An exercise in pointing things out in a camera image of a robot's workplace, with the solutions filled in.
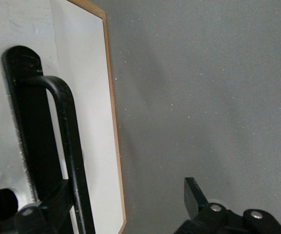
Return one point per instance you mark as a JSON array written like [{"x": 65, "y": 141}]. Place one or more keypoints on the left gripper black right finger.
[{"x": 203, "y": 219}]

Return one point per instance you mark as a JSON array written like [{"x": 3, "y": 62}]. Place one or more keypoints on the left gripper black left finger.
[{"x": 33, "y": 219}]

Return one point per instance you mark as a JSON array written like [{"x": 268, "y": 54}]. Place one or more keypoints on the wooden drawer cabinet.
[{"x": 95, "y": 9}]

